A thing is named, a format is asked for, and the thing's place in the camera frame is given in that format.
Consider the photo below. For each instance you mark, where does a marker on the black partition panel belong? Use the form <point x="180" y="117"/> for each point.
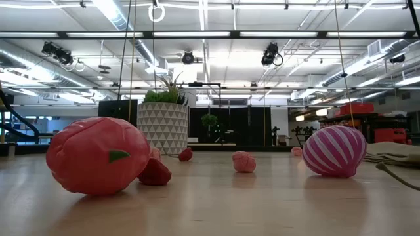
<point x="256" y="121"/>

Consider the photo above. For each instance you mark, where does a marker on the large red toy tomato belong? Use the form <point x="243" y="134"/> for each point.
<point x="95" y="154"/>

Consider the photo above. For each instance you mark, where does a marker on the red storage bin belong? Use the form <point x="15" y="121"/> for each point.
<point x="356" y="108"/>
<point x="390" y="135"/>

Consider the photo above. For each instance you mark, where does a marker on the black aluminium rig frame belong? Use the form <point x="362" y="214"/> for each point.
<point x="147" y="34"/>

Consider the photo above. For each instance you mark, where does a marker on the red toy strawberry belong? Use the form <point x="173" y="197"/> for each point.
<point x="154" y="173"/>

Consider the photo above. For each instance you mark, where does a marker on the purple white striped toy onion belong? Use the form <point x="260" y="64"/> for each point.
<point x="334" y="150"/>

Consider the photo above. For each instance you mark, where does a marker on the small pink toy raspberry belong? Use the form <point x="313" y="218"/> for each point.
<point x="243" y="162"/>
<point x="297" y="151"/>
<point x="155" y="153"/>

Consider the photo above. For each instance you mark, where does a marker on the small round green plant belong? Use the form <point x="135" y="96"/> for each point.
<point x="209" y="120"/>

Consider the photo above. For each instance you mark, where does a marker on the succulent in patterned white pot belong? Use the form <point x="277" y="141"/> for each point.
<point x="162" y="128"/>

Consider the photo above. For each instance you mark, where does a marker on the black ceiling camera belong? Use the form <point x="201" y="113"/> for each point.
<point x="188" y="57"/>
<point x="57" y="52"/>
<point x="270" y="54"/>

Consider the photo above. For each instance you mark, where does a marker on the small dark red toy berry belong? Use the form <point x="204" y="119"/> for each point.
<point x="185" y="154"/>

